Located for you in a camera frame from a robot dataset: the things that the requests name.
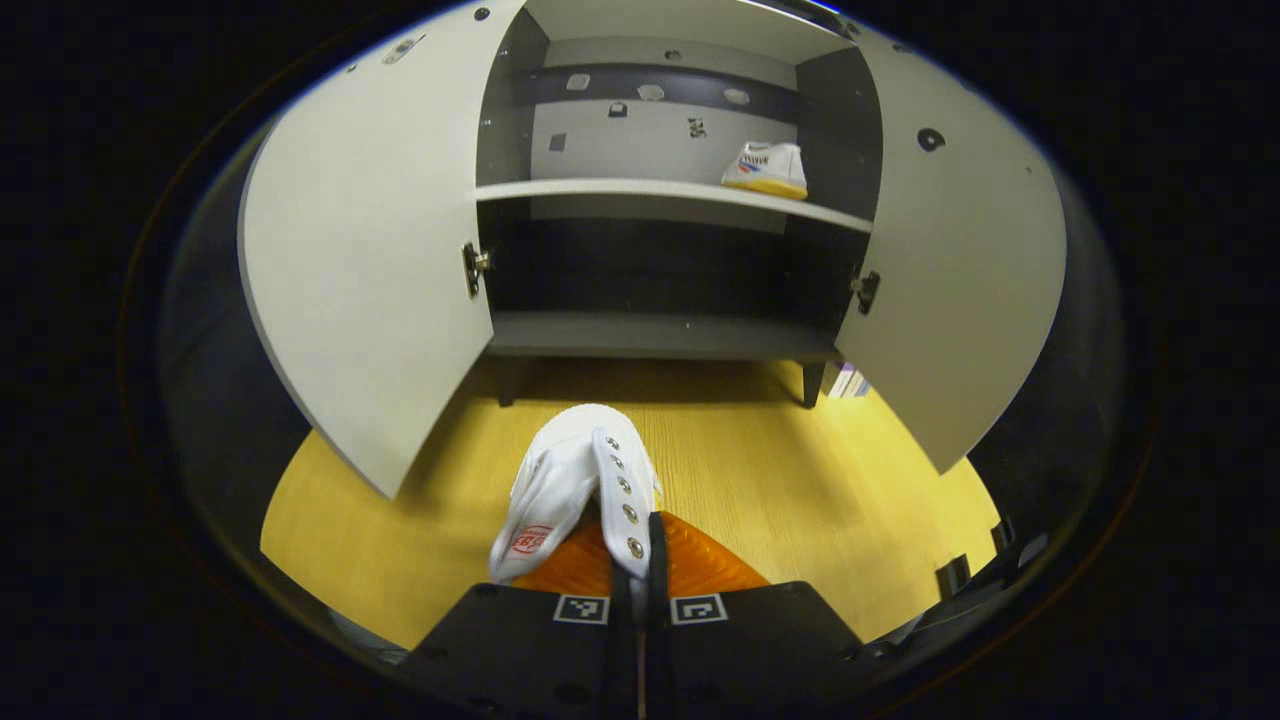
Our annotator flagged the white cabinet door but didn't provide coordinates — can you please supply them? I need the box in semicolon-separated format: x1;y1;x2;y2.
238;0;528;499
835;25;1069;476

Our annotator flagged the white shoe cabinet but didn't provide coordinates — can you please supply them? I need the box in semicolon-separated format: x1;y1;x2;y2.
475;0;883;409

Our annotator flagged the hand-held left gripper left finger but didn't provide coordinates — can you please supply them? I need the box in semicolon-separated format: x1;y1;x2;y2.
400;520;641;716

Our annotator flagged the dark equipment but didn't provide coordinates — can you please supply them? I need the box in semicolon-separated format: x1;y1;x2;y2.
870;515;1049;656

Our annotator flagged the white canvas shoe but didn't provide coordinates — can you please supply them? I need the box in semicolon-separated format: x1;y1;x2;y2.
720;141;809;201
488;403;663;586

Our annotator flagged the white cabinet shelf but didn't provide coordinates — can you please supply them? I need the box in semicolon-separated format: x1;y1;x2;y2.
475;178;874;234

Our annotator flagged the black backdrop cloth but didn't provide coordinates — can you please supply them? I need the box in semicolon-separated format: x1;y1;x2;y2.
160;120;1131;641

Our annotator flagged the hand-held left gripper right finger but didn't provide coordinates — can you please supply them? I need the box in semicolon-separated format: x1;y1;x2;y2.
645;510;871;716

